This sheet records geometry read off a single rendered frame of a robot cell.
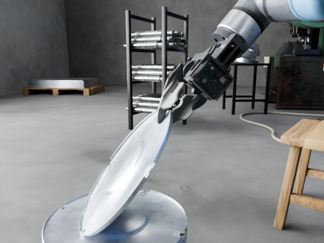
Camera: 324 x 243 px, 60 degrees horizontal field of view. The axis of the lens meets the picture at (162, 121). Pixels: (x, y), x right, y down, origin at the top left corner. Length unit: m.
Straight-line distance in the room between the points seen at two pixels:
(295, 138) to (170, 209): 0.49
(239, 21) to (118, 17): 6.74
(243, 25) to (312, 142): 0.51
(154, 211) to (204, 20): 6.46
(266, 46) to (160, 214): 6.56
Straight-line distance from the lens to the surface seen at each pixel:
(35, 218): 1.18
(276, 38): 7.10
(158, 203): 0.68
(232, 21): 0.56
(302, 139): 0.97
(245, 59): 3.26
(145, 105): 2.32
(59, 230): 0.62
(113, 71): 7.23
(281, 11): 0.54
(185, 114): 0.53
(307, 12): 0.50
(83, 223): 0.61
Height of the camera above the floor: 0.56
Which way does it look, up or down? 12 degrees down
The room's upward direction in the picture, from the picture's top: straight up
